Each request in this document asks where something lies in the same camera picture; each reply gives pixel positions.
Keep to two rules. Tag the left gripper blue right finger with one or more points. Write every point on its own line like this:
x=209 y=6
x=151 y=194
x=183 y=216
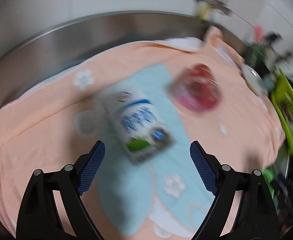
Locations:
x=206 y=165

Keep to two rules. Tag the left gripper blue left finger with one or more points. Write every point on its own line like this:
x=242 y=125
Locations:
x=89 y=165

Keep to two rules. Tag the white blue milk carton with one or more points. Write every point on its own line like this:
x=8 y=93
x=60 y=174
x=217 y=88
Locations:
x=133 y=125

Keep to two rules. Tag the green plastic trash basket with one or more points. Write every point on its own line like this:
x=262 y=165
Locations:
x=268 y=175

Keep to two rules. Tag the pink bath towel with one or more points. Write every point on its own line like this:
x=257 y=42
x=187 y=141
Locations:
x=163 y=198

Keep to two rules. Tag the white shallow dish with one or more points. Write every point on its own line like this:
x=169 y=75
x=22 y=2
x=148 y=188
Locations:
x=253 y=80

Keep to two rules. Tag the green dish rack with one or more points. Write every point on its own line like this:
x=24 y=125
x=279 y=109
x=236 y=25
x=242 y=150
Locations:
x=282 y=99

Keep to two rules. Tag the pink dish brush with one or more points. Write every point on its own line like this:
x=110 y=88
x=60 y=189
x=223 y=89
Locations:
x=258 y=33

